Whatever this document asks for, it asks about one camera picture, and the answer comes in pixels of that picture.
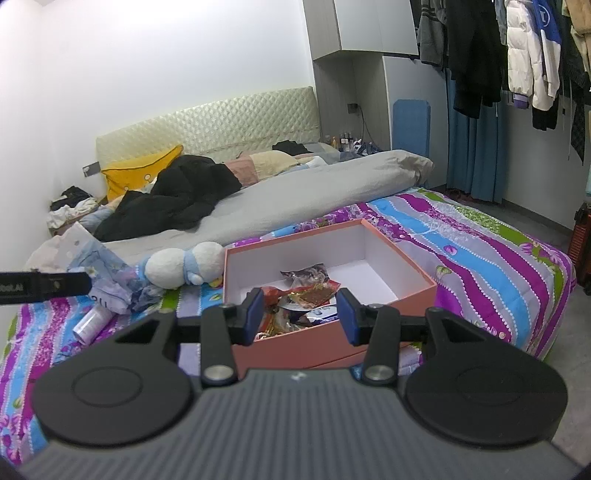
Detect dark patterned hanging garment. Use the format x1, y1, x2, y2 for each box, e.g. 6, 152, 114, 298
531, 46, 591, 162

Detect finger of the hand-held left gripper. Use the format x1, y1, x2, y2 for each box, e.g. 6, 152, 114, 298
29, 271, 90, 300

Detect black jacket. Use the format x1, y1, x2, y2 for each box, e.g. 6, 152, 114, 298
95, 154, 243, 241

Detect blue board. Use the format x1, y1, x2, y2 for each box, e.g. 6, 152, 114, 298
392, 98, 431, 160

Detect cream quilted headboard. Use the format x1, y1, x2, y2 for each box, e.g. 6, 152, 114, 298
95, 86, 321, 174

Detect purple floral bed sheet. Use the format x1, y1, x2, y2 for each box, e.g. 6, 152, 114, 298
0, 187, 578, 467

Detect orange clear snack packet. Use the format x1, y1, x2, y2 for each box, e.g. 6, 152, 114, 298
256, 307, 305, 342

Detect white wardrobe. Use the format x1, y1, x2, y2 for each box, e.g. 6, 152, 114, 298
302, 0, 451, 153

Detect blue and white jacket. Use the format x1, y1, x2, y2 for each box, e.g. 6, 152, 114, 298
531, 0, 564, 51

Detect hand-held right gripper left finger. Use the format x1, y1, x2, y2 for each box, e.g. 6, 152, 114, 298
106, 288, 265, 386

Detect black cable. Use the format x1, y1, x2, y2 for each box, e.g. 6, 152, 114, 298
358, 108, 375, 148

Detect pink pillow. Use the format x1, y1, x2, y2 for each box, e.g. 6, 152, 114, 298
225, 156, 259, 188

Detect beige pillow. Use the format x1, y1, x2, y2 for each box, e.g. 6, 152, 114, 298
249, 151, 296, 178

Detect light blue printed plastic bag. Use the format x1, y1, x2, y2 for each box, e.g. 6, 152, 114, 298
55, 223, 162, 315

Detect dark red crate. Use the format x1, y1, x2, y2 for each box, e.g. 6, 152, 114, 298
567, 203, 591, 296

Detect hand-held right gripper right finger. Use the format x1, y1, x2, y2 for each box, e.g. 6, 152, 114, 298
336, 288, 504, 384

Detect blue curtain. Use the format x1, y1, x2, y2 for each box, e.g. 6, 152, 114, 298
445, 74, 509, 204

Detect white tube bottle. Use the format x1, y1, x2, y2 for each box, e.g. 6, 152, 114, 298
73, 305, 114, 344

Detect red brown snack packet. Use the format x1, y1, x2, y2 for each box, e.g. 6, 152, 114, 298
260, 286, 289, 308

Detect row of small bottles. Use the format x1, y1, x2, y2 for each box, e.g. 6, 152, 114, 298
323, 131, 356, 151

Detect white puffer jacket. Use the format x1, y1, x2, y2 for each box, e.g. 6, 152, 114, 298
505, 0, 561, 112

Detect beige hanging jacket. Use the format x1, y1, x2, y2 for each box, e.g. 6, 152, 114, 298
561, 0, 591, 75

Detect yellow pillow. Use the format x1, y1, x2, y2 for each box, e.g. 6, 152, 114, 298
100, 144, 184, 203

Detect pink cardboard box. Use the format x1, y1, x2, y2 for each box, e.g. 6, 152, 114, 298
223, 218, 438, 370

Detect white and blue plush toy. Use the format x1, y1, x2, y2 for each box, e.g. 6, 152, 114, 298
139, 241, 227, 290

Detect pile of clothes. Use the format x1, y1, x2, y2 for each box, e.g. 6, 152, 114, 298
47, 185, 100, 229

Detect light blue cloth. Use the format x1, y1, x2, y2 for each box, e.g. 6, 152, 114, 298
76, 203, 125, 236

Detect wooden nightstand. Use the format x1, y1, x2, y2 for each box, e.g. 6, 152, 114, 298
46, 196, 110, 237

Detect dark snack packet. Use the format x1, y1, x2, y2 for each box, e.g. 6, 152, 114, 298
280, 262, 330, 285

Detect black hanging coat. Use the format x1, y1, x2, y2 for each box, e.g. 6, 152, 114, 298
445, 0, 509, 120

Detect grey duvet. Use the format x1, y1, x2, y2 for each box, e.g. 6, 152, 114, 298
25, 149, 435, 273

